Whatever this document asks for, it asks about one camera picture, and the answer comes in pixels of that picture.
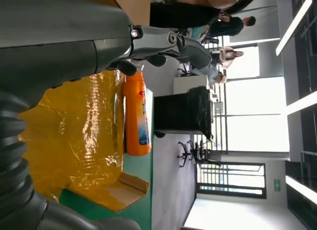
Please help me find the person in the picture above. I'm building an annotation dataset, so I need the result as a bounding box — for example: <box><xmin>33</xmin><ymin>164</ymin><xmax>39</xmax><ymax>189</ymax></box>
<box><xmin>149</xmin><ymin>0</ymin><xmax>260</xmax><ymax>29</ymax></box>
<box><xmin>212</xmin><ymin>46</ymin><xmax>245</xmax><ymax>70</ymax></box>
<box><xmin>208</xmin><ymin>15</ymin><xmax>257</xmax><ymax>38</ymax></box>
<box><xmin>191</xmin><ymin>64</ymin><xmax>227</xmax><ymax>89</ymax></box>

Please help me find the white ceiling light strip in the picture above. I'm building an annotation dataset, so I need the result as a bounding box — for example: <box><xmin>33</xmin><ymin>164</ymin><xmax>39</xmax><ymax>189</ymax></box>
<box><xmin>285</xmin><ymin>90</ymin><xmax>317</xmax><ymax>116</ymax></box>
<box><xmin>275</xmin><ymin>0</ymin><xmax>313</xmax><ymax>57</ymax></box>
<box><xmin>285</xmin><ymin>174</ymin><xmax>317</xmax><ymax>206</ymax></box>

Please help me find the white desk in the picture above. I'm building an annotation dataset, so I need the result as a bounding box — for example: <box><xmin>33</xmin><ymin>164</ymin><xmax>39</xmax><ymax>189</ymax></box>
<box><xmin>173</xmin><ymin>74</ymin><xmax>210</xmax><ymax>95</ymax></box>

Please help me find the black office chair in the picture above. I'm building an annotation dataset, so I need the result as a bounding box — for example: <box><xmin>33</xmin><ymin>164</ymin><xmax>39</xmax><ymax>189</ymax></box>
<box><xmin>188</xmin><ymin>139</ymin><xmax>211</xmax><ymax>166</ymax></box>
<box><xmin>177</xmin><ymin>141</ymin><xmax>197</xmax><ymax>169</ymax></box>

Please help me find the black wheeled bin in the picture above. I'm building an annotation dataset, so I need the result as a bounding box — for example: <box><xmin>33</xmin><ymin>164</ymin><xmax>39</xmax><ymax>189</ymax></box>
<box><xmin>153</xmin><ymin>86</ymin><xmax>214</xmax><ymax>141</ymax></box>

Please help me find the black metal gate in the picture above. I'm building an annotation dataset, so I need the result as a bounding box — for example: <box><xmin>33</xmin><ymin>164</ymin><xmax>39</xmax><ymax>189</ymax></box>
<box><xmin>196</xmin><ymin>162</ymin><xmax>267</xmax><ymax>200</ymax></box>

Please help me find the orange detergent bottle blue label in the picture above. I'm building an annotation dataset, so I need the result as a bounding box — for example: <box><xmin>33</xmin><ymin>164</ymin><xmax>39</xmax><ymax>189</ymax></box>
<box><xmin>122</xmin><ymin>61</ymin><xmax>152</xmax><ymax>157</ymax></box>

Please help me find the brown cardboard box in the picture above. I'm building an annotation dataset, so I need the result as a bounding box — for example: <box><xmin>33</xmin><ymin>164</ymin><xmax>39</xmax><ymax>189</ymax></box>
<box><xmin>58</xmin><ymin>0</ymin><xmax>152</xmax><ymax>26</ymax></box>

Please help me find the yellow plastic-wrapped cardboard sheet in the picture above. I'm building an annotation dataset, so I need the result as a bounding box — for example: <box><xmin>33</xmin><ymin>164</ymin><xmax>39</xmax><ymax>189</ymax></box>
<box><xmin>18</xmin><ymin>69</ymin><xmax>150</xmax><ymax>214</ymax></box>

